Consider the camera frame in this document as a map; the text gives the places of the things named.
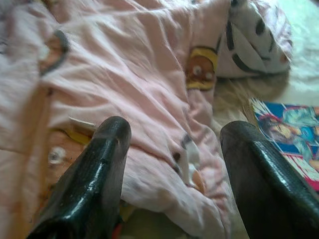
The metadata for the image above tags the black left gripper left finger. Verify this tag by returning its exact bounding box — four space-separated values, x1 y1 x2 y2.
26 116 132 239

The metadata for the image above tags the colourful comic book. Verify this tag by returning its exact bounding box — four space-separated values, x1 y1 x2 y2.
250 97 319 192

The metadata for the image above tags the pink cartoon print blanket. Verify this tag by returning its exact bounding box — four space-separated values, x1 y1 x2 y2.
0 0 294 239

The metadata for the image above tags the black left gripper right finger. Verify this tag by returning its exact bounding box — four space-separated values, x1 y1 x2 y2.
219 120 319 239

